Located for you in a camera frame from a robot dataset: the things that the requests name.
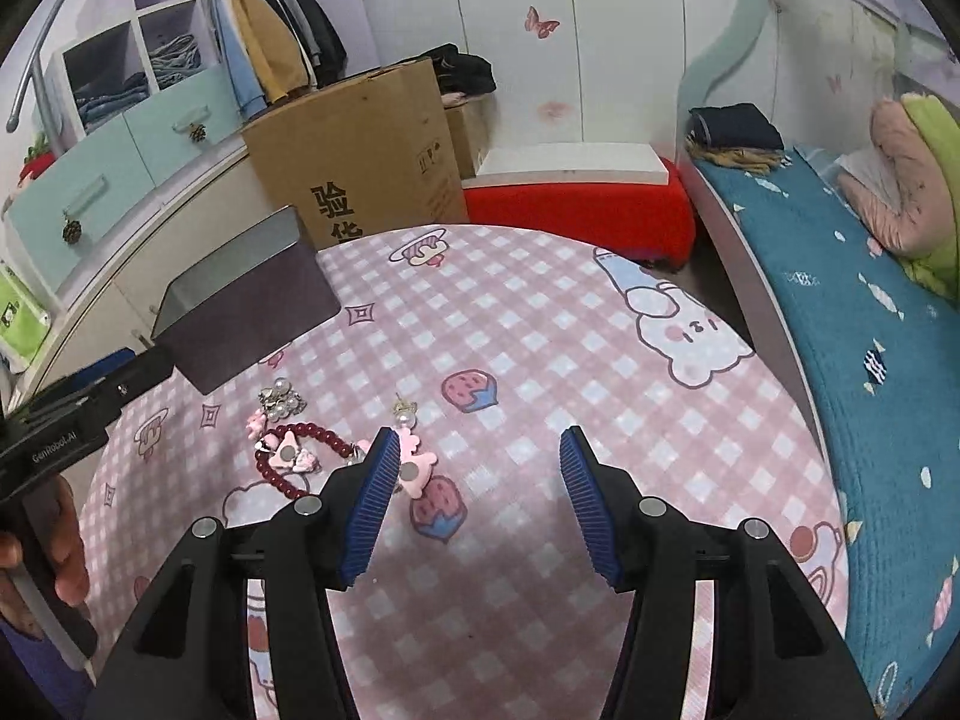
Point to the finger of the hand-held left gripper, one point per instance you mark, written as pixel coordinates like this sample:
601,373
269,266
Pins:
127,382

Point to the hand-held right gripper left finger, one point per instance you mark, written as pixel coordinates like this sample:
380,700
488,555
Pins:
371,510

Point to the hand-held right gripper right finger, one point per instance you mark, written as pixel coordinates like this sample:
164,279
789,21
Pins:
589,510

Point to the pink bunny hair clip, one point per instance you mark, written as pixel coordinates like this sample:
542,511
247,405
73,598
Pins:
416,469

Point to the pearl drop earring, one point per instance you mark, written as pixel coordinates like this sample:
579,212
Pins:
405,411

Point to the small pink bow clip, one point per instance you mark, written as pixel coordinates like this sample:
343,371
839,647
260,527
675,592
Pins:
256,424

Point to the pearl cluster earrings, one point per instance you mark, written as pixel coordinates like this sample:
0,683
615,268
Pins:
281,399

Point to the silver metal tin box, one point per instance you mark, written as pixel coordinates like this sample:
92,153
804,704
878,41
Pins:
247,300

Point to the person's left hand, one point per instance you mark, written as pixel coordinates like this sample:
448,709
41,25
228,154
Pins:
69,547

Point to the green box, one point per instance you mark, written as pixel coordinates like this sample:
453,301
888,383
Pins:
22,315

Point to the pink checked tablecloth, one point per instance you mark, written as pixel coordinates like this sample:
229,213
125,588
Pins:
540,360

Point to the pinecone ornament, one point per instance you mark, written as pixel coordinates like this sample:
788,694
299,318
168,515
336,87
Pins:
199,132
73,231

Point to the beige cabinet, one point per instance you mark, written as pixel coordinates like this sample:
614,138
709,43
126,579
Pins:
202,225

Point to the large teal drawer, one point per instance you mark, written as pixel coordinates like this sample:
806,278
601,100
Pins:
97,187

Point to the red cloth item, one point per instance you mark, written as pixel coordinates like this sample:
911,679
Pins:
37,167

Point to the folded blue jeans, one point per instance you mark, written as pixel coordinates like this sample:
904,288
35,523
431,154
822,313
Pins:
112,99

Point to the small teal drawer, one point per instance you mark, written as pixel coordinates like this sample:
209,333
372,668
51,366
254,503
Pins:
202,101

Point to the red bench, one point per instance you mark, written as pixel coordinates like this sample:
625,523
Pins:
577,217

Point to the blue printed bed sheet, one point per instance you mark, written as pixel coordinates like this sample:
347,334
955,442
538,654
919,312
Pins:
847,345

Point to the folded striped clothes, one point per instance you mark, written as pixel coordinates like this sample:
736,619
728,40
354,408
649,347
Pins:
174,58

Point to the large brown cardboard box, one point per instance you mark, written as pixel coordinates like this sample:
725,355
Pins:
360,150

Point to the light blue hanging garment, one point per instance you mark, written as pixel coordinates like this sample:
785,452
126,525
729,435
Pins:
238,67

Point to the white bench top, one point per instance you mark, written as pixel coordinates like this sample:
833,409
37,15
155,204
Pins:
570,161

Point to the curved metal pole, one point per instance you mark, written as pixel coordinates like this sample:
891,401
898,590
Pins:
45,37

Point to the tan hanging jacket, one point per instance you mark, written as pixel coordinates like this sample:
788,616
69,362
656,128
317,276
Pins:
274,45

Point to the small brown cardboard box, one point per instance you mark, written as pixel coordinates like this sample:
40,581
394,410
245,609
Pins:
466,135

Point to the faded pink butterfly sticker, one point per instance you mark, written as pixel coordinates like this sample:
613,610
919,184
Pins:
553,110

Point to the dark hanging garments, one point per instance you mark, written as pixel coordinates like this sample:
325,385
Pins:
315,22

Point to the folded dark clothes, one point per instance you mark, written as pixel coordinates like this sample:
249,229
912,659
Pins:
739,127

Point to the black clothes pile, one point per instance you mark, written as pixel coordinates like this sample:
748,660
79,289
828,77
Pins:
461,69

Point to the white wardrobe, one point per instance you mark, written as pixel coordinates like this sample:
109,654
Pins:
615,52

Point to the pink quilt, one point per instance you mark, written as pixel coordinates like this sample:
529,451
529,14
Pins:
907,180

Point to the pale teal bed headboard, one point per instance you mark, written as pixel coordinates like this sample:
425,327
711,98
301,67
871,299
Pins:
720,37

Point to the green blanket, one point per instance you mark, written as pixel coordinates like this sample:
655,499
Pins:
937,135

